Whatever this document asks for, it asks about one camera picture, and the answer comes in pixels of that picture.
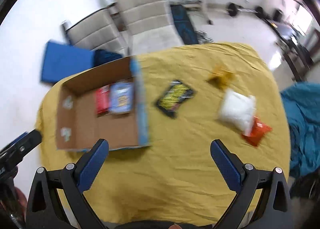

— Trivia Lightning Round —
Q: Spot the orange sauce packet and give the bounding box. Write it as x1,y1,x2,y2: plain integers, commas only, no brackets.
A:
242,116,272,147

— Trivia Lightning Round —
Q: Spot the white soft pouch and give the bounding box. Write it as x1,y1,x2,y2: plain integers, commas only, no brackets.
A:
219,88,256,136

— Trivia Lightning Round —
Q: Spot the red snack packet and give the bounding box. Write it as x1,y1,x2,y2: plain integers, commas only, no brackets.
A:
95,85,110,115

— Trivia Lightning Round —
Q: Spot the blue cartoon tissue pack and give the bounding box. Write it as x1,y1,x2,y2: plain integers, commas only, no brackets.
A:
110,81,134,114

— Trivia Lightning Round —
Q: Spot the yellow snack packet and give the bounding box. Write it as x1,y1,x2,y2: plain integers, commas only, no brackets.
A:
207,65,235,91

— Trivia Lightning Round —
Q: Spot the black shoe wipes packet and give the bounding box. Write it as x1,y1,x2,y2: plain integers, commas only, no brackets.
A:
155,80,196,119

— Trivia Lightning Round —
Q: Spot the person's left hand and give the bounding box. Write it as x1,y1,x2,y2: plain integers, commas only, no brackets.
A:
1,177,24,221

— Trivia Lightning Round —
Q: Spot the person's right hand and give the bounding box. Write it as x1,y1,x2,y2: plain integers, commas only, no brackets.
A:
168,224,182,229

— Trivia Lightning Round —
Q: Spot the black fleece garment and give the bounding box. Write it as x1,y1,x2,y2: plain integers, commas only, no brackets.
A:
115,170,319,228

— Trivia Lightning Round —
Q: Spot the blue foam mat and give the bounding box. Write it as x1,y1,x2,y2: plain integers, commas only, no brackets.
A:
41,41,94,83

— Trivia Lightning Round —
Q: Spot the open cardboard box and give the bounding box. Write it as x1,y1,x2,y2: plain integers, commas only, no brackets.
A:
55,57,150,152

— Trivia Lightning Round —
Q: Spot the teal blue blanket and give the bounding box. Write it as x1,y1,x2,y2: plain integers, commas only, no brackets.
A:
280,82,320,179

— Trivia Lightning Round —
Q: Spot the dark blue cloth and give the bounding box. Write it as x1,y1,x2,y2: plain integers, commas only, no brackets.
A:
93,49,123,67

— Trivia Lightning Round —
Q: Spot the yellow table cloth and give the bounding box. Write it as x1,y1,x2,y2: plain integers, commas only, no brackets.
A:
35,42,291,226

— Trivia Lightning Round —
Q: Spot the left white padded chair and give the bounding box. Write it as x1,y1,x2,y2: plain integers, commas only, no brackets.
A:
62,8,130,57

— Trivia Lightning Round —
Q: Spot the white padded chair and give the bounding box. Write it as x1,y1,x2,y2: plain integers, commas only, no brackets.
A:
116,0,184,55
62,8,130,57

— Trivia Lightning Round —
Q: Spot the dark wooden chair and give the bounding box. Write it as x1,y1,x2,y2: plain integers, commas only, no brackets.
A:
271,22,319,82

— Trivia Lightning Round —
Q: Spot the chrome dumbbell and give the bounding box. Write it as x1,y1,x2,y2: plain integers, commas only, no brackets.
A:
196,31,215,44

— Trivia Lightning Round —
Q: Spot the black speaker box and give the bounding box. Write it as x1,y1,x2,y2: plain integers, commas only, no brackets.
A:
272,8,284,22

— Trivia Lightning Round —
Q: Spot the right white padded chair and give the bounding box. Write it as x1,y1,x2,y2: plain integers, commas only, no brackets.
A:
116,0,184,55

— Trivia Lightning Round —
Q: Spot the short barbell on floor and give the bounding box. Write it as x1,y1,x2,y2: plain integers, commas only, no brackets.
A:
226,2,265,18

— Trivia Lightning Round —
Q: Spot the black blue weight bench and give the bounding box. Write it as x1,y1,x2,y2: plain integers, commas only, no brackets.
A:
170,5,199,45

